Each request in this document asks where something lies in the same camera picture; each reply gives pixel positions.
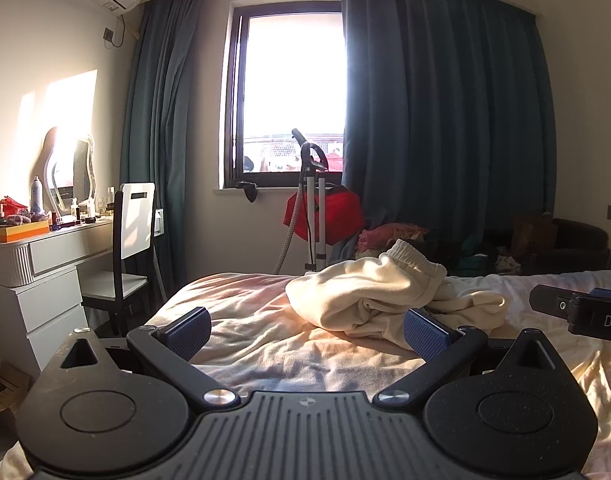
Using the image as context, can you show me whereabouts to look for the black armchair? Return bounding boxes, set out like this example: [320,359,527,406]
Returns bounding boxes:
[485,217,611,277]

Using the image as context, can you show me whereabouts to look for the dark framed window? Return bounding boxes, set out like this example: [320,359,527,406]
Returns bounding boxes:
[218,1,347,192]

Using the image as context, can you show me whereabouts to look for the cardboard box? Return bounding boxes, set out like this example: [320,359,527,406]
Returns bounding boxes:
[0,361,32,414]

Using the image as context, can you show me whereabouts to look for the dark clothes pile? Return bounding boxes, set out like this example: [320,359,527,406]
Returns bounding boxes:
[410,229,501,277]

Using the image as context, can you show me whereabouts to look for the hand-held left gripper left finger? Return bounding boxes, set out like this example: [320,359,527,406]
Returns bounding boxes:
[40,306,239,408]

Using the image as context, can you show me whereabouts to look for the pink cloth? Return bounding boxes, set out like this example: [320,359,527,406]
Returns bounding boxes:
[358,223,429,252]

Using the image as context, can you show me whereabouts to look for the white vanity desk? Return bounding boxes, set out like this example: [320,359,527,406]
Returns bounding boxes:
[0,216,117,382]

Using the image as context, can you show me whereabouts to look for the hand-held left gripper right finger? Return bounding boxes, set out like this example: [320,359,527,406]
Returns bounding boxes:
[373,308,571,408]

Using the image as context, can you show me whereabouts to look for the cream sweatpants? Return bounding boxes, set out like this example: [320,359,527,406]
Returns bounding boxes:
[284,239,512,352]

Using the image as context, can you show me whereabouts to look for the wide teal curtain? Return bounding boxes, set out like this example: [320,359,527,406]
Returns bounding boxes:
[337,0,559,263]

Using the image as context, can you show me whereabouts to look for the brown bag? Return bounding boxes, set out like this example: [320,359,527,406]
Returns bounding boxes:
[509,214,559,259]

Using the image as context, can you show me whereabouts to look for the narrow teal curtain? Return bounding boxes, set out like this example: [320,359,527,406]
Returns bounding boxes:
[118,0,207,302]

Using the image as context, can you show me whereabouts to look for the black and white chair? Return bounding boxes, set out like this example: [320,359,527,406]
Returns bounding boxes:
[80,182,157,337]

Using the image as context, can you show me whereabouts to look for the orange flat box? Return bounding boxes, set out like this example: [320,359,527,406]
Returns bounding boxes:
[0,222,51,244]

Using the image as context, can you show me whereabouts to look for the garment steamer stand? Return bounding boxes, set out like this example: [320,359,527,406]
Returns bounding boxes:
[273,128,332,274]

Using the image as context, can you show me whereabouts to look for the wavy white framed mirror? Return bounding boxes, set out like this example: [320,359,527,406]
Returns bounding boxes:
[42,127,97,217]

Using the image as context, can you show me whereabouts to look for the red garment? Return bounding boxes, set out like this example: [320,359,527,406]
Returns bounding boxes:
[282,184,366,249]

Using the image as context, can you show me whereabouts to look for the red pouch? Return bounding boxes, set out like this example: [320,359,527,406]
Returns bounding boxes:
[0,194,30,217]

